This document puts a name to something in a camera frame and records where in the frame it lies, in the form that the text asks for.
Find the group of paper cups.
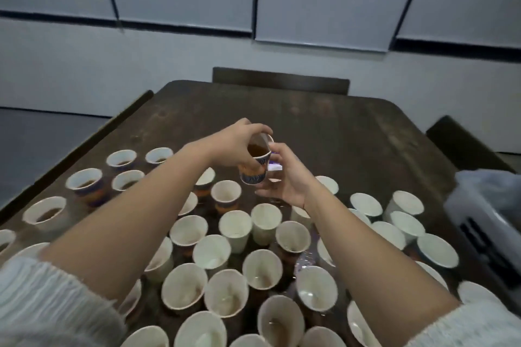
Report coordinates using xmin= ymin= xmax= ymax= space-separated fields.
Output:
xmin=0 ymin=146 xmax=506 ymax=347

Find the orange blue patterned paper cup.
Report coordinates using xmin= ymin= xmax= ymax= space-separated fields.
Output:
xmin=240 ymin=133 xmax=275 ymax=188

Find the person's left hand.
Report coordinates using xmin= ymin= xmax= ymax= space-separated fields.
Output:
xmin=183 ymin=118 xmax=275 ymax=169

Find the person's left forearm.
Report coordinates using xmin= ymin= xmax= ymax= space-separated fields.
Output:
xmin=0 ymin=143 xmax=217 ymax=347

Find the dark wooden table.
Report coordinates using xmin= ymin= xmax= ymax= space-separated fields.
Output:
xmin=0 ymin=79 xmax=521 ymax=347

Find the person's right forearm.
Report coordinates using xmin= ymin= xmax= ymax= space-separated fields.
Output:
xmin=303 ymin=188 xmax=521 ymax=347

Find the person's right hand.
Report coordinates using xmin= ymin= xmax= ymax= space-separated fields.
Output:
xmin=255 ymin=143 xmax=322 ymax=209

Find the clear plastic storage bin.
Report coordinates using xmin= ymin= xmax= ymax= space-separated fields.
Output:
xmin=444 ymin=169 xmax=521 ymax=311

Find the dark wooden chair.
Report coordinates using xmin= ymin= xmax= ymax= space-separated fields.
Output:
xmin=425 ymin=115 xmax=517 ymax=175
xmin=212 ymin=66 xmax=351 ymax=97

